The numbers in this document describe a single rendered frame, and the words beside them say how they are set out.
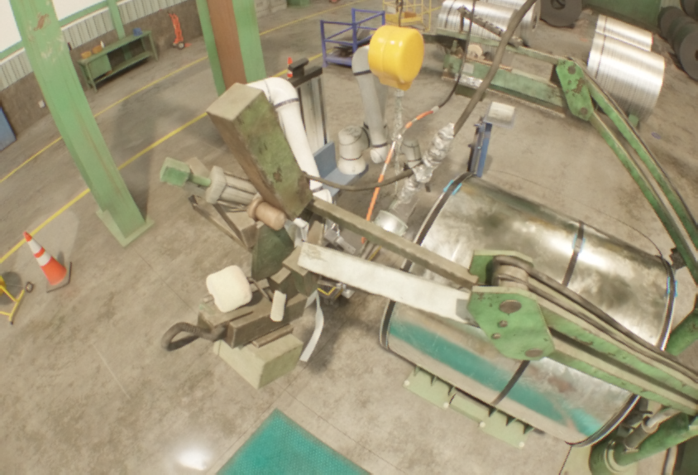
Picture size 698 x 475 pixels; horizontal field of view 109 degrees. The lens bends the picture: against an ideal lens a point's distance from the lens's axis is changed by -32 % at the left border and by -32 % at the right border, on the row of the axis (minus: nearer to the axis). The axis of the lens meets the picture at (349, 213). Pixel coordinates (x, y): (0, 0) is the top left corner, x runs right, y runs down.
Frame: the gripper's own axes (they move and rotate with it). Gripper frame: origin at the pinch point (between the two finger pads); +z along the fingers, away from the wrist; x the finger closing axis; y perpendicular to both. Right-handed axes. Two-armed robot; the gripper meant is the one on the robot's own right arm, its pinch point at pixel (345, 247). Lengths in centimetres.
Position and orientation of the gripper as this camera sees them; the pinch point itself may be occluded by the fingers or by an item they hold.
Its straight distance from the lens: 167.4
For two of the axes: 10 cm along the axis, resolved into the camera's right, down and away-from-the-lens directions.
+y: 5.4, -8.2, 2.0
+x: -3.4, 0.0, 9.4
